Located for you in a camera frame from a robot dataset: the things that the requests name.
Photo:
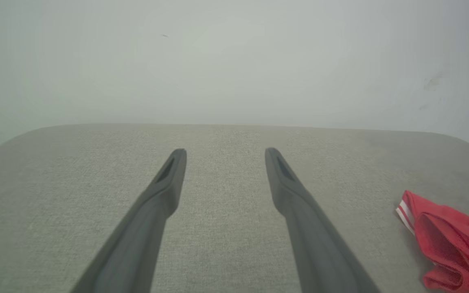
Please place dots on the red Bulls 23 jersey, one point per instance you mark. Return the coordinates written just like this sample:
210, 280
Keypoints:
458, 240

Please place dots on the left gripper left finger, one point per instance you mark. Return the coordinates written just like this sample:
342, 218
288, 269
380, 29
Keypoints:
141, 236

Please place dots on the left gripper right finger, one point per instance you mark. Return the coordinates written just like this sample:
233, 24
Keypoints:
312, 236

